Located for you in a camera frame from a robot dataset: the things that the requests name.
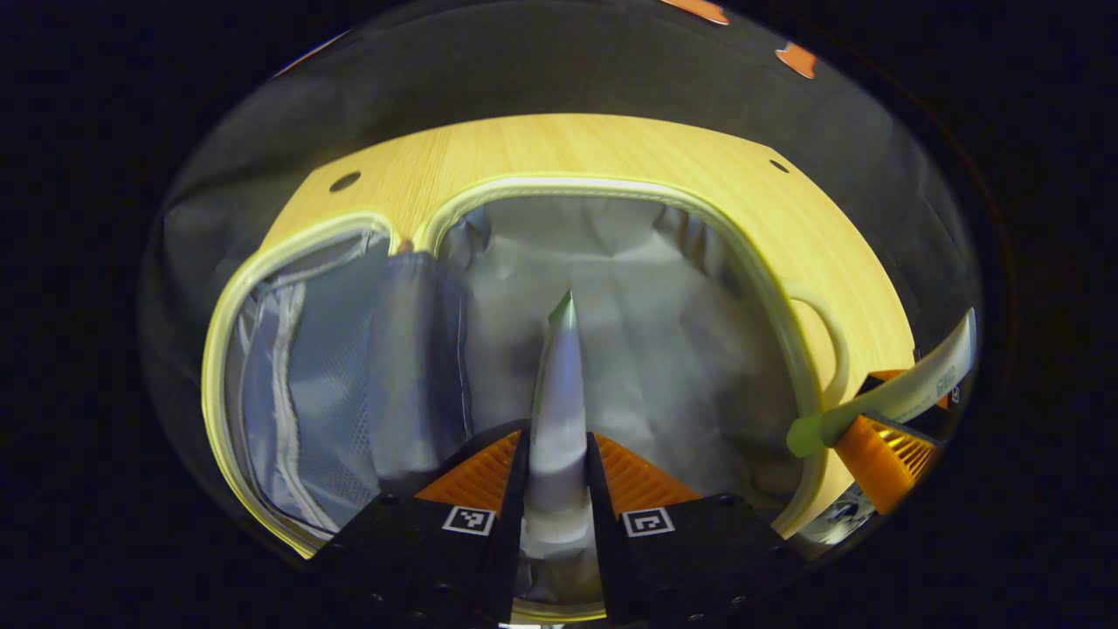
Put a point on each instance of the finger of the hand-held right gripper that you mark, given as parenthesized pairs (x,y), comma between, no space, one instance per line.
(886,463)
(882,376)

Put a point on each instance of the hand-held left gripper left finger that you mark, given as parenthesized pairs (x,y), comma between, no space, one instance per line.
(514,524)

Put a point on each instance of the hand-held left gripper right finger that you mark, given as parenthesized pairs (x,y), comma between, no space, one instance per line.
(603,524)

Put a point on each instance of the white green-capped skin care tube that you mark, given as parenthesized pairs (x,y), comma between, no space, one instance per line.
(908,393)

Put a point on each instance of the silver grey skin care tube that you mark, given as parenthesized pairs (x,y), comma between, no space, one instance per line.
(561,411)

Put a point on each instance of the cream suitcase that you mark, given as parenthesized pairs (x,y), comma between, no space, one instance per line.
(664,349)

